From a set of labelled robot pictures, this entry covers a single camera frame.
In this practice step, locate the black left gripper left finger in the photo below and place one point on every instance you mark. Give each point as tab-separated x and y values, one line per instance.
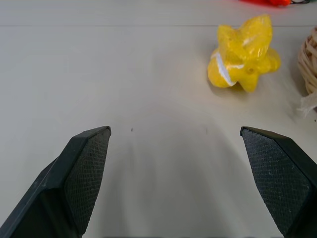
74	178

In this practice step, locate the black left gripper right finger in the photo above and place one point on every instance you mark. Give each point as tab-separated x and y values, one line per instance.
280	178

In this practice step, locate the wicker basket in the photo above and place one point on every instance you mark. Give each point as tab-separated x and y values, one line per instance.
308	67

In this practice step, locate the yellow star-shaped object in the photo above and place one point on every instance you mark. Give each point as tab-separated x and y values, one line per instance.
241	54

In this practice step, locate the orange red object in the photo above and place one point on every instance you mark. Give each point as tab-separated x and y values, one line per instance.
271	2

